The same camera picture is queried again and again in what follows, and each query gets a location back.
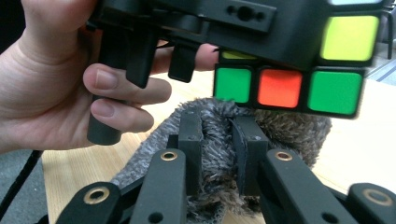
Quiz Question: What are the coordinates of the left hand-held gripper black cable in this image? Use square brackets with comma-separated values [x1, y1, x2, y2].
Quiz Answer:
[0, 149, 44, 220]

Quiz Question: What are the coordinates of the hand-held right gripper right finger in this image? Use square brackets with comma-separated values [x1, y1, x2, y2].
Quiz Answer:
[230, 116, 270, 198]

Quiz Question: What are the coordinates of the multicoloured puzzle cube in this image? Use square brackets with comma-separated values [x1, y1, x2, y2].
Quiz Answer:
[213, 0, 387, 119]

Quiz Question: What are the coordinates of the grey fluffy cloth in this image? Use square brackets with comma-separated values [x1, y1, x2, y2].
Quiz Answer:
[110, 97, 333, 224]

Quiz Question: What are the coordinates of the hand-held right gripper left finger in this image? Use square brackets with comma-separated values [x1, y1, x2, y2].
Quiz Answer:
[167, 109, 205, 200]

